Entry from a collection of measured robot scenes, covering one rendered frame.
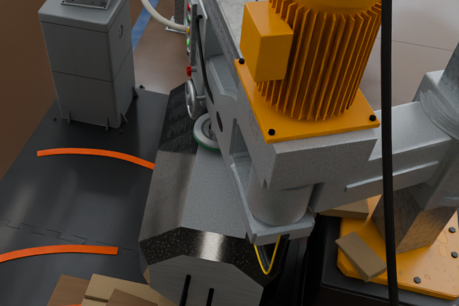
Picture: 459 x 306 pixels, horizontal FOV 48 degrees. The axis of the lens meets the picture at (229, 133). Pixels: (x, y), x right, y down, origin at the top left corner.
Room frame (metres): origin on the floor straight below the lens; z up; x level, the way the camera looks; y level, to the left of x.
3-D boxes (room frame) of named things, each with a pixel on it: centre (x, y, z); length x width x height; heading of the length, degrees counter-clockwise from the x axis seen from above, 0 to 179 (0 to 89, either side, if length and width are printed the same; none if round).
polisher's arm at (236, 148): (1.19, -0.07, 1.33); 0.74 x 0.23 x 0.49; 20
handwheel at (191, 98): (1.41, 0.13, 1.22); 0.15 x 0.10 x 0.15; 20
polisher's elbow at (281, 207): (0.95, -0.17, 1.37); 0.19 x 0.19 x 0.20
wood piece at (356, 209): (1.31, -0.51, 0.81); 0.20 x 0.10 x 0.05; 91
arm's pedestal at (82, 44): (2.52, 0.92, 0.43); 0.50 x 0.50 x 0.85; 85
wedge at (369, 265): (1.08, -0.57, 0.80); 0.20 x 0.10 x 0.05; 34
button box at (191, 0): (1.60, 0.18, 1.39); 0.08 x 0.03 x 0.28; 20
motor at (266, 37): (0.94, -0.15, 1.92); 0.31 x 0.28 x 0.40; 110
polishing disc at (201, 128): (1.57, 0.05, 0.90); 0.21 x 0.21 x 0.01
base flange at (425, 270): (1.23, -0.75, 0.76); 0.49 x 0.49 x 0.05; 83
